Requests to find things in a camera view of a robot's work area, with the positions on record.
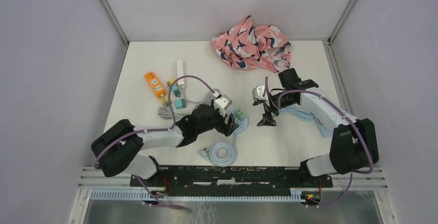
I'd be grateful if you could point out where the round blue socket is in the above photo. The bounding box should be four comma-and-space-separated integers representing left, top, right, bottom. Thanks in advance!
233, 113, 249, 135

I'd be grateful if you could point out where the coiled light blue cable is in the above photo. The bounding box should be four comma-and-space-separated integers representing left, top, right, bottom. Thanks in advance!
199, 133, 239, 167

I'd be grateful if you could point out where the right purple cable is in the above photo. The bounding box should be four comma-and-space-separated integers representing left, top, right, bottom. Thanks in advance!
264, 76, 375, 209

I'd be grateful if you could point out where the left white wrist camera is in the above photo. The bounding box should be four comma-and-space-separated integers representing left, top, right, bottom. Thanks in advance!
213, 94, 232, 115

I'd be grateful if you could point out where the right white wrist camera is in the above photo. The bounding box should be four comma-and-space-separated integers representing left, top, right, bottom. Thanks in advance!
252, 85, 269, 101

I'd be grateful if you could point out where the purple cable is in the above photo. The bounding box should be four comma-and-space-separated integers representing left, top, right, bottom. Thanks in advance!
93, 75, 220, 211
264, 76, 375, 209

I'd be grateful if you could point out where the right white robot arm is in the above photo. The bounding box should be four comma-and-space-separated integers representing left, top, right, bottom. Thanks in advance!
252, 68, 379, 187

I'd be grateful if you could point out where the pink patterned cloth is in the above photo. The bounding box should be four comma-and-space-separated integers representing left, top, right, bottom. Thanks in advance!
210, 15, 292, 73

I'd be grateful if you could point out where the orange power strip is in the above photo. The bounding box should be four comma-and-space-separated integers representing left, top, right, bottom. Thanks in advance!
144, 71, 167, 99

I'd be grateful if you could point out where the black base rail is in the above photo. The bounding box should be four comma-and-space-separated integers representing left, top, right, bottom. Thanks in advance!
144, 165, 333, 197

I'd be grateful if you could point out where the green adapter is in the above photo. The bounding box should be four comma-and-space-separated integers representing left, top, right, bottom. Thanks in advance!
234, 109, 246, 121

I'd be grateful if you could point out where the grey cable of white strip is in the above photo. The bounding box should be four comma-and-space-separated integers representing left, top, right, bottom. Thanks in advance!
181, 88, 223, 108

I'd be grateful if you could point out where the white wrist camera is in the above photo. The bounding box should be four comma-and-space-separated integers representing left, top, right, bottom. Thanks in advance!
252, 85, 269, 101
213, 94, 232, 115

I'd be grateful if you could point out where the teal USB plug adapter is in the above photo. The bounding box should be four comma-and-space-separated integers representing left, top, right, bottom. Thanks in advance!
174, 98, 187, 109

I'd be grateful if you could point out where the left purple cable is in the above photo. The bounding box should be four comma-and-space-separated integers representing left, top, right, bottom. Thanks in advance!
93, 75, 220, 211

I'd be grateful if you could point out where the yellow USB plug adapter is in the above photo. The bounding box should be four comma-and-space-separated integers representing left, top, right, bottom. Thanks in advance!
160, 95, 172, 107

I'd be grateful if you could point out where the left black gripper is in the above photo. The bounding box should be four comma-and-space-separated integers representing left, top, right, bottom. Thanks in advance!
197, 99, 239, 136

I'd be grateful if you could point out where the white power strip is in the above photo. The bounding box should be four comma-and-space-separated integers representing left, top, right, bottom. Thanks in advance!
176, 59, 186, 89

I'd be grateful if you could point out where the grey cable of orange strip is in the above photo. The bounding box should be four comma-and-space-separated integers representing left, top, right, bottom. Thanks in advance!
157, 104, 192, 121

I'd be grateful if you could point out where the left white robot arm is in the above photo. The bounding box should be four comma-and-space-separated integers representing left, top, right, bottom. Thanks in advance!
91, 104, 239, 186

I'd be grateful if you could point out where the light blue power strip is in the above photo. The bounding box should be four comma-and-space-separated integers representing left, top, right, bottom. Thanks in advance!
314, 115, 333, 138

